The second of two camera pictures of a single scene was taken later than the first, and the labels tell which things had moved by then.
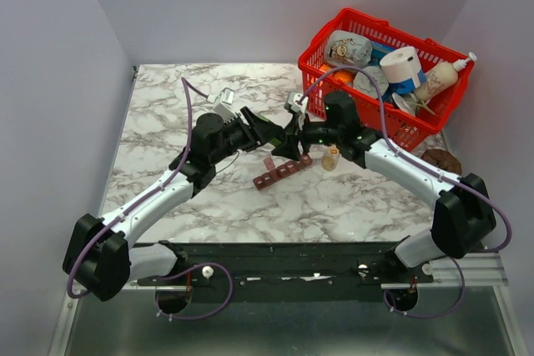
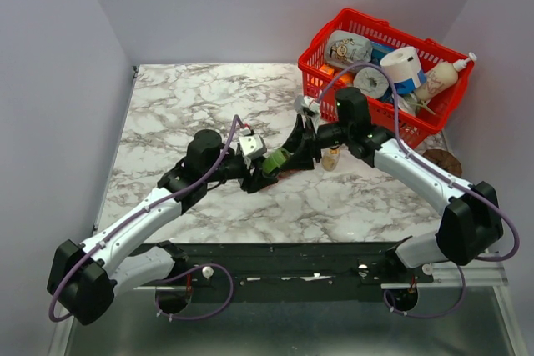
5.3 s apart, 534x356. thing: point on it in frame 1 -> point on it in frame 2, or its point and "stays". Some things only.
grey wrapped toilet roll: x=364 y=83 stays
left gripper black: x=253 y=139 -> x=259 y=180
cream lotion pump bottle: x=440 y=77 stays
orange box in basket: x=325 y=67 stays
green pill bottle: x=275 y=141 -> x=275 y=161
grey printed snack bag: x=347 y=48 stays
